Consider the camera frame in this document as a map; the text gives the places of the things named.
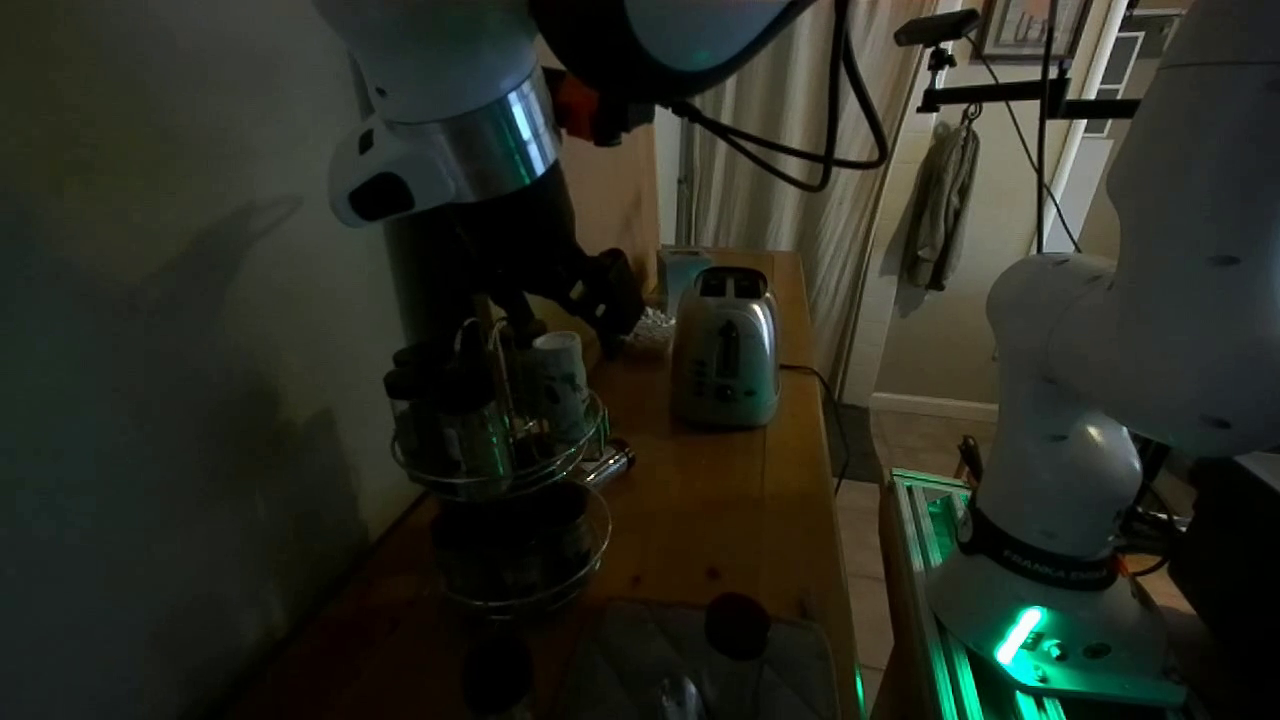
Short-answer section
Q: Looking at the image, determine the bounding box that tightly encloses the dark grey mat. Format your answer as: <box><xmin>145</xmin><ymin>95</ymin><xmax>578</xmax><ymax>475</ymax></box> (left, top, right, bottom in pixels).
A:
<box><xmin>558</xmin><ymin>595</ymin><xmax>850</xmax><ymax>720</ymax></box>

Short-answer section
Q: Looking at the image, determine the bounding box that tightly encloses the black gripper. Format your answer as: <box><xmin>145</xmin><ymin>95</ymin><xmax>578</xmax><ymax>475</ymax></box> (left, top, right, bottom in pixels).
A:
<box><xmin>381</xmin><ymin>165</ymin><xmax>597</xmax><ymax>353</ymax></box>

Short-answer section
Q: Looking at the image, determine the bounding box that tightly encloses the white spice bottle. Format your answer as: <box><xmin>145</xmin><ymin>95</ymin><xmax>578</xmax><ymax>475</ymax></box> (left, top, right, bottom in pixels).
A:
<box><xmin>529</xmin><ymin>326</ymin><xmax>597</xmax><ymax>447</ymax></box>

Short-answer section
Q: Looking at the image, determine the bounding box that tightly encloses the orange cable connector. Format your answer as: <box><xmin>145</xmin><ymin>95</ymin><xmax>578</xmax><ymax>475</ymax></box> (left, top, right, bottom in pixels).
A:
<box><xmin>549</xmin><ymin>73</ymin><xmax>656</xmax><ymax>153</ymax></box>

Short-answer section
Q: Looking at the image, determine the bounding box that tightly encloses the blue cube tissue box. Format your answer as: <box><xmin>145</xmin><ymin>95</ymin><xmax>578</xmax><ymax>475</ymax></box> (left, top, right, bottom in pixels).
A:
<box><xmin>656</xmin><ymin>242</ymin><xmax>721</xmax><ymax>319</ymax></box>

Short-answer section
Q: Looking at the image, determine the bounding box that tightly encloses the spice jar black lid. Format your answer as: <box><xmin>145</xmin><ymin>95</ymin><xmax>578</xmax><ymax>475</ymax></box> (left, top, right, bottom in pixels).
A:
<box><xmin>386</xmin><ymin>334</ymin><xmax>457</xmax><ymax>470</ymax></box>
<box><xmin>438</xmin><ymin>353</ymin><xmax>522</xmax><ymax>486</ymax></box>

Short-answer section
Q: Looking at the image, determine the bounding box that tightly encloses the black toaster power cable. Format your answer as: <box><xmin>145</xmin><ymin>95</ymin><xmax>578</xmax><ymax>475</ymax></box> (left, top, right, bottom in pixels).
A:
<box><xmin>775</xmin><ymin>357</ymin><xmax>850</xmax><ymax>408</ymax></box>

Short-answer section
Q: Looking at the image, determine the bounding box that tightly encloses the white crumpled sponge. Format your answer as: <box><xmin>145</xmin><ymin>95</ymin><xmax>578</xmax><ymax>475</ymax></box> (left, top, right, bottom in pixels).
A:
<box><xmin>618</xmin><ymin>304</ymin><xmax>685</xmax><ymax>358</ymax></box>

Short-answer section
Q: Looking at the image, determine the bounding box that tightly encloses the dark cylindrical container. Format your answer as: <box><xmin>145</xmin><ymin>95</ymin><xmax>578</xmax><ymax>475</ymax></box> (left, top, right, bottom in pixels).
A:
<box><xmin>701</xmin><ymin>586</ymin><xmax>775</xmax><ymax>662</ymax></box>

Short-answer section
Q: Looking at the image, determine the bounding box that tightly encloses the framed wall picture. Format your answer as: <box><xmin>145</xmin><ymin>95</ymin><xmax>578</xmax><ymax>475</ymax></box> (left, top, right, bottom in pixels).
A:
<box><xmin>977</xmin><ymin>0</ymin><xmax>1092</xmax><ymax>63</ymax></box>

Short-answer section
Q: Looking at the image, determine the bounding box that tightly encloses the plywood back board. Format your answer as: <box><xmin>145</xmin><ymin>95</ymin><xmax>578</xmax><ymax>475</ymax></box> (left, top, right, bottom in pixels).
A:
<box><xmin>558</xmin><ymin>115</ymin><xmax>666</xmax><ymax>291</ymax></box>

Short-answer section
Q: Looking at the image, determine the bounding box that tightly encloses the grey hanging towel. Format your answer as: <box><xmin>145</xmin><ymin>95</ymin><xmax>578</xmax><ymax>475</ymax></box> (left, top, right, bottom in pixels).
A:
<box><xmin>897</xmin><ymin>115</ymin><xmax>986</xmax><ymax>319</ymax></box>

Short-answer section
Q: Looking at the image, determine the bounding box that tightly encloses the black camera on stand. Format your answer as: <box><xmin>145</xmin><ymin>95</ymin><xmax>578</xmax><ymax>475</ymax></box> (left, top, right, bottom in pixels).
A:
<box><xmin>889</xmin><ymin>5</ymin><xmax>986</xmax><ymax>51</ymax></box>

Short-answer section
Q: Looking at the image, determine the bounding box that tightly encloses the stainless steel toaster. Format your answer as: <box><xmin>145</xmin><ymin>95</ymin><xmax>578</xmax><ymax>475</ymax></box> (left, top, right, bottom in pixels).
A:
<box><xmin>666</xmin><ymin>261</ymin><xmax>789</xmax><ymax>436</ymax></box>

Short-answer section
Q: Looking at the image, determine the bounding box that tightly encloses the metal robot mounting table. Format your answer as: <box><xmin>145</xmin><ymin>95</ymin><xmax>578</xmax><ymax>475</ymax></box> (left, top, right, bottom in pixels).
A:
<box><xmin>875</xmin><ymin>462</ymin><xmax>1205</xmax><ymax>720</ymax></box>

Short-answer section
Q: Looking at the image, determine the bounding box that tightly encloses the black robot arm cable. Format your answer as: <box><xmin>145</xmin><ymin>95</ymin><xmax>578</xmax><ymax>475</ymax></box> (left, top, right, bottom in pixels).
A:
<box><xmin>666</xmin><ymin>0</ymin><xmax>897</xmax><ymax>200</ymax></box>

